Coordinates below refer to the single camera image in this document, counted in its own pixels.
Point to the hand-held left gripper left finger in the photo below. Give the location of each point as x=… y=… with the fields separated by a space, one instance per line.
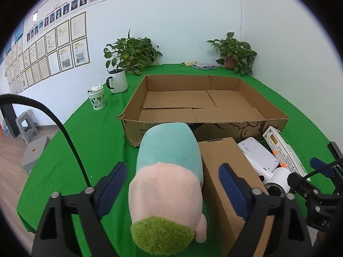
x=115 y=184

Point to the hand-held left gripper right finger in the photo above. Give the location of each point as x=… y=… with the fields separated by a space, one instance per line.
x=233 y=190

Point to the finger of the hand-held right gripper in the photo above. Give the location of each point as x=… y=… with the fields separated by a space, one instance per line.
x=313 y=200
x=321 y=164

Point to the white medicine box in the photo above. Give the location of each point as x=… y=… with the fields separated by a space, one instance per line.
x=286 y=152

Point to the white plastic device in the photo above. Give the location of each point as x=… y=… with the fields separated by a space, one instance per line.
x=257 y=155

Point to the brown cardboard box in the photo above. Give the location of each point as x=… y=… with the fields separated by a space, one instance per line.
x=217 y=150

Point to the pink and teal plush toy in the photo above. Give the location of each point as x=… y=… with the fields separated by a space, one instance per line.
x=166 y=179

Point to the large cardboard tray box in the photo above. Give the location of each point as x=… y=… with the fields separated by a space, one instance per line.
x=227 y=104

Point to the green tablecloth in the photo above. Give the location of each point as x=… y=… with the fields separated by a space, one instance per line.
x=101 y=139

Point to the green patterned paper cup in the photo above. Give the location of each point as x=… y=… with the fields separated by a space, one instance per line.
x=97 y=101

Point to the grey box with orange dot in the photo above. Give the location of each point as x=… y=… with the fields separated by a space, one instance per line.
x=34 y=155

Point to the crumpled white paper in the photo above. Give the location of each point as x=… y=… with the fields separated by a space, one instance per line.
x=93 y=88

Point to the white enamel mug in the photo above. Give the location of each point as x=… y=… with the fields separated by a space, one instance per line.
x=119 y=81

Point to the grey plastic stool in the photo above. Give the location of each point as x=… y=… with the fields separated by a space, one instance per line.
x=22 y=117

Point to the dark cabinet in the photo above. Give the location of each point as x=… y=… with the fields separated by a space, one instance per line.
x=8 y=117

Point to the patterned tissue pack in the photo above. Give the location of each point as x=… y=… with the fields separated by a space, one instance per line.
x=205 y=67

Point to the small yellow packet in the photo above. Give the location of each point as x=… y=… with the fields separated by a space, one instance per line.
x=189 y=64

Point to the large leafy potted plant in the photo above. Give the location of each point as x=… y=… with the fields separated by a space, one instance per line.
x=131 y=50

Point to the potted plant in reddish pot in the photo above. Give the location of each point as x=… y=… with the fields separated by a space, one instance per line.
x=235 y=50

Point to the rows of framed wall documents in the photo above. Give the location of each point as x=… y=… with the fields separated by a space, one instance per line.
x=53 y=45

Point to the white wall conduit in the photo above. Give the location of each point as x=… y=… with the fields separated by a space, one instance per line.
x=241 y=18

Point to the blue wall sign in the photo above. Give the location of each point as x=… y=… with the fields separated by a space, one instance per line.
x=19 y=29

